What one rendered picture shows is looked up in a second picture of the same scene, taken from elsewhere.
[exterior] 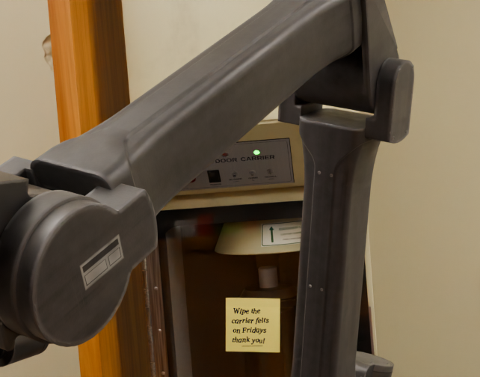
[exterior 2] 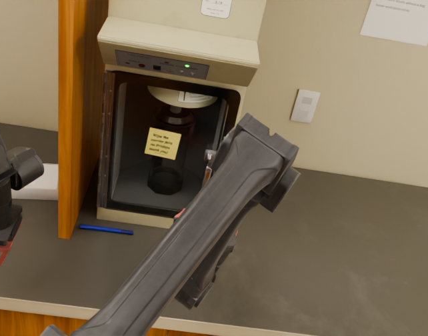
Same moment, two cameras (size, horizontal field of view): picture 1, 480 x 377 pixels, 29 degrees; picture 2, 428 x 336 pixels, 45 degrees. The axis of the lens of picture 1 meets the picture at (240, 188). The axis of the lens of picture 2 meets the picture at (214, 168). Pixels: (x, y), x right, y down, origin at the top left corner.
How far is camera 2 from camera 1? 0.50 m
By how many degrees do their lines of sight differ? 33
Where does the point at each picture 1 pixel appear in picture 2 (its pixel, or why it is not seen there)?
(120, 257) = not seen: outside the picture
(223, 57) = (189, 243)
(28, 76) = not seen: outside the picture
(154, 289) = (108, 114)
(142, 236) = not seen: outside the picture
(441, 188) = (289, 41)
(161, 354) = (107, 147)
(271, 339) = (171, 153)
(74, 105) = (71, 9)
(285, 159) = (204, 71)
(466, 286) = (285, 97)
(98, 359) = (69, 155)
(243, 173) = (175, 70)
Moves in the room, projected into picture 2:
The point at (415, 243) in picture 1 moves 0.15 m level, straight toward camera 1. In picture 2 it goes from (264, 69) to (263, 89)
